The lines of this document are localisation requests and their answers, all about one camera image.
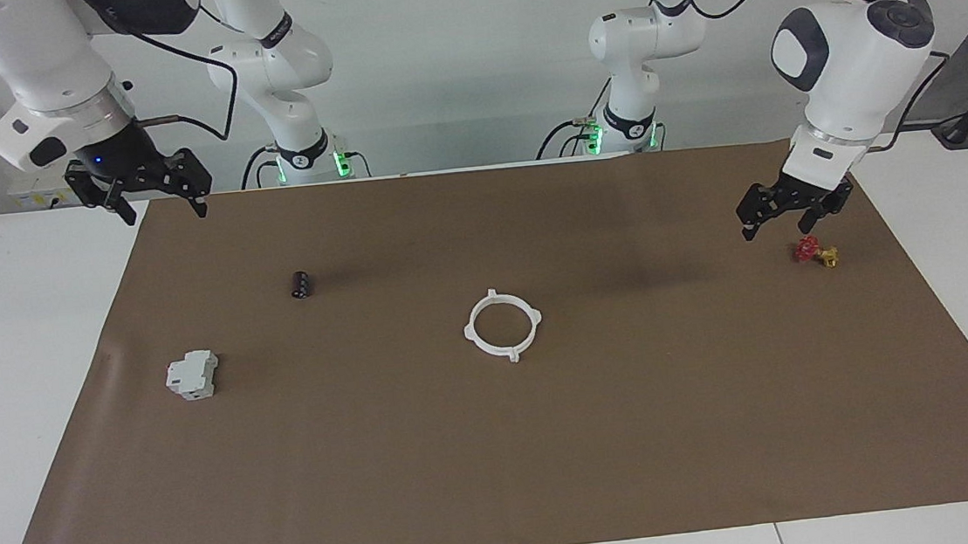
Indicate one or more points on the black cylindrical capacitor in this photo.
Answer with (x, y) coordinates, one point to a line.
(301, 285)

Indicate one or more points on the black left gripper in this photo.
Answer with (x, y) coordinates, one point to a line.
(797, 196)

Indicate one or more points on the brown paper mat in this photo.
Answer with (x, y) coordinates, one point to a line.
(501, 463)

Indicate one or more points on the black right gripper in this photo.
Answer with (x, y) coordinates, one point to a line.
(124, 168)

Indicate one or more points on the red and yellow valve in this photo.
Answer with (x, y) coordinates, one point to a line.
(810, 250)

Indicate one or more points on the grey circuit breaker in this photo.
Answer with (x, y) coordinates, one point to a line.
(191, 375)

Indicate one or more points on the white wall socket box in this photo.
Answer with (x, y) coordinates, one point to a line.
(35, 199)

